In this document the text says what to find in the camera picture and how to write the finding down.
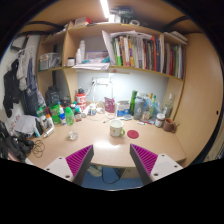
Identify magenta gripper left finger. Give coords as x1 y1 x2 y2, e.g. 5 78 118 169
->
44 144 95 187

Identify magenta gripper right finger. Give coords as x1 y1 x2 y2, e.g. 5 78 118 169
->
129 143 184 186

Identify grey water bottle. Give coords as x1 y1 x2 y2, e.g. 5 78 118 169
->
134 96 144 120

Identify dark red round coaster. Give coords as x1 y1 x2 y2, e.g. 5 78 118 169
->
127 130 139 139

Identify white lidded jar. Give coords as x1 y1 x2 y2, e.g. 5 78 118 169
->
155 113 165 128

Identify clear bottle green label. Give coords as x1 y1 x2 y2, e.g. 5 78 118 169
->
65 107 78 140

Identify brown ceramic mug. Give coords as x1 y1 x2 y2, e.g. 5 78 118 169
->
163 118 176 133

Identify white blue carton box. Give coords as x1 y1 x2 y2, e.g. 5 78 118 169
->
116 100 130 117

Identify green lidded jar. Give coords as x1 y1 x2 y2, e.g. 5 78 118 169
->
50 104 60 124

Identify clear tall bottle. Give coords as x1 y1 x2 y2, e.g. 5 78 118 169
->
163 94 173 118

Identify magenta snack bag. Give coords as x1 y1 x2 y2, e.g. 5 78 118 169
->
105 98 115 113

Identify red white cylindrical container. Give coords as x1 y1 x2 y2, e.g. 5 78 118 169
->
76 93 86 111

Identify dark green glass bottle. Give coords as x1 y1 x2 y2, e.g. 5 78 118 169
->
129 90 138 115

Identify white power strip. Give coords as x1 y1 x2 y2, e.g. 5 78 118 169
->
92 78 109 86

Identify hanging dark clothes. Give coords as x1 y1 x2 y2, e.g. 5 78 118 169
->
3 50 46 118

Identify white spray bottle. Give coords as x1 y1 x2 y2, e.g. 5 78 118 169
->
76 40 85 64

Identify clear plastic storage box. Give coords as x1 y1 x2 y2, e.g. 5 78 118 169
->
39 53 61 71

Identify row of books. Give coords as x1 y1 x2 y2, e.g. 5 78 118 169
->
102 31 184 79

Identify wooden shelf unit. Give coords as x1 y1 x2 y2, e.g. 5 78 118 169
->
37 23 185 116

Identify black cable coil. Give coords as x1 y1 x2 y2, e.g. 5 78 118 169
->
31 139 46 159

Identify white mug green handle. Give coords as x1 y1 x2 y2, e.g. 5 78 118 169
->
110 119 125 137

